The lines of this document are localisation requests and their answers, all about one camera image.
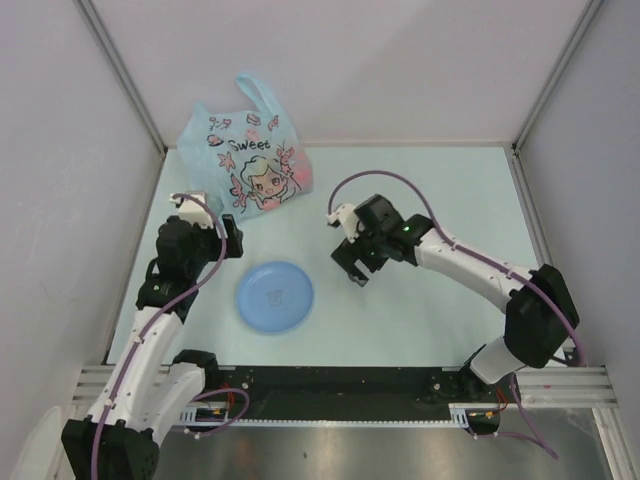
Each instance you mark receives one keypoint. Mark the left aluminium corner post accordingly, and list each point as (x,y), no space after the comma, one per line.
(97,28)

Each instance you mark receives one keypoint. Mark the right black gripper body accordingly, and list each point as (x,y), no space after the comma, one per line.
(371,252)

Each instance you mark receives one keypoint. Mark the right aluminium side rail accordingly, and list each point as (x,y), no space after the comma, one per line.
(538,238)

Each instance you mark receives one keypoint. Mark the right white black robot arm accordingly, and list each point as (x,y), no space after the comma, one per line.
(538,308)

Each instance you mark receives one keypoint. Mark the aluminium corner post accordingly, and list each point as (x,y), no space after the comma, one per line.
(97,28)
(568,51)

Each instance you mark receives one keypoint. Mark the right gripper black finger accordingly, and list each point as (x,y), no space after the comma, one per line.
(345,258)
(356,275)

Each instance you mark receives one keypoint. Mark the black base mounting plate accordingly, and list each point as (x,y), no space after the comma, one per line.
(343,394)

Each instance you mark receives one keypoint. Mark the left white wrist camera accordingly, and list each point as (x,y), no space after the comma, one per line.
(190,210)

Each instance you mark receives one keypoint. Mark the right aluminium corner post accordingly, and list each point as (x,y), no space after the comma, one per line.
(568,51)

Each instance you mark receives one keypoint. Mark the grey slotted cable duct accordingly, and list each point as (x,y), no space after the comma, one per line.
(456,417)

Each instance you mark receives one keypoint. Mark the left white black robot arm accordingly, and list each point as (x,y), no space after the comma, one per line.
(121,435)

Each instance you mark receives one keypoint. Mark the blue round plate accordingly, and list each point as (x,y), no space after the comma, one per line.
(274,297)

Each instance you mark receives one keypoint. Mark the blue cartoon plastic bag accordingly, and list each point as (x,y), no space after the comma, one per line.
(249,162)

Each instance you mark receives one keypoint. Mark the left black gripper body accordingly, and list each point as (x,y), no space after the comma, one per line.
(208,249)

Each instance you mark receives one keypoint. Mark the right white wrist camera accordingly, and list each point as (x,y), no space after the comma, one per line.
(344,217)

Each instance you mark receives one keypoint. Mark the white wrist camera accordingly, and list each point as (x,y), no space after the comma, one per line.
(190,210)
(344,217)

